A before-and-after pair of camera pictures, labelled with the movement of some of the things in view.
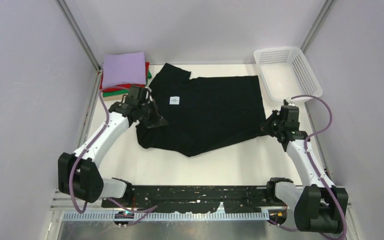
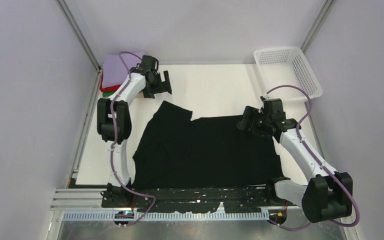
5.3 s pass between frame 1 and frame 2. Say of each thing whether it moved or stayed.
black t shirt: moved
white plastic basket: stayed
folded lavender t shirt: stayed
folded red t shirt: stayed
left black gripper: moved
